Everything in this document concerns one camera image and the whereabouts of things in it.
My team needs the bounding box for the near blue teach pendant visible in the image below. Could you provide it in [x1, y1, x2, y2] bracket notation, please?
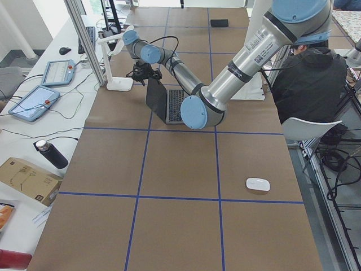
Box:
[8, 85, 60, 122]

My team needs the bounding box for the grey laptop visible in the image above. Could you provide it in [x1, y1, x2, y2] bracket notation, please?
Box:
[146, 78, 188, 124]

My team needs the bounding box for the seated person in black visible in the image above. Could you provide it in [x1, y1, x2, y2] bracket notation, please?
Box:
[270, 39, 349, 125]

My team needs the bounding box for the white desk lamp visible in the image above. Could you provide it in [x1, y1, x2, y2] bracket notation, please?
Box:
[97, 25, 135, 91]

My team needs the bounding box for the black keyboard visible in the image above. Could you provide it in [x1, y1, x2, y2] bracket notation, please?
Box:
[77, 26, 96, 55]

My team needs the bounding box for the aluminium frame post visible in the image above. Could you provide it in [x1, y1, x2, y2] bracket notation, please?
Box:
[64, 0, 105, 86]

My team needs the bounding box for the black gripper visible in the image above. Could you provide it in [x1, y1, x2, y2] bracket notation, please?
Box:
[131, 63, 162, 84]

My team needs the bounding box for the white chair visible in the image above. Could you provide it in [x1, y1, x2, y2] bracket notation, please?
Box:
[281, 116, 344, 173]

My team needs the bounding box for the white computer mouse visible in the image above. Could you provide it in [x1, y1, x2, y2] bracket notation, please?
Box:
[246, 177, 270, 191]

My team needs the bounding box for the blue teach pendant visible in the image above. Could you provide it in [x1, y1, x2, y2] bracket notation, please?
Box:
[8, 85, 60, 122]
[41, 59, 76, 87]

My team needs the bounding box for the black water bottle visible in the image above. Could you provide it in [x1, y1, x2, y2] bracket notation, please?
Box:
[34, 139, 68, 169]

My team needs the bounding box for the black mouse pad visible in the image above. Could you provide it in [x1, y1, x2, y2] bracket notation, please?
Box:
[210, 19, 229, 28]

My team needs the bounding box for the black desktop mouse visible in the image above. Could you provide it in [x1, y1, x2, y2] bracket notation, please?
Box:
[59, 47, 72, 55]

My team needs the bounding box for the far blue teach pendant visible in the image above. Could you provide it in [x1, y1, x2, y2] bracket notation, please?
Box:
[41, 59, 76, 87]

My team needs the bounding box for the cardboard box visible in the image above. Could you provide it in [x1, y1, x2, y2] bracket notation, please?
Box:
[1, 158, 63, 207]

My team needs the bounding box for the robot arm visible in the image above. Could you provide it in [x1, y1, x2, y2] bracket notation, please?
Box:
[122, 1, 333, 129]

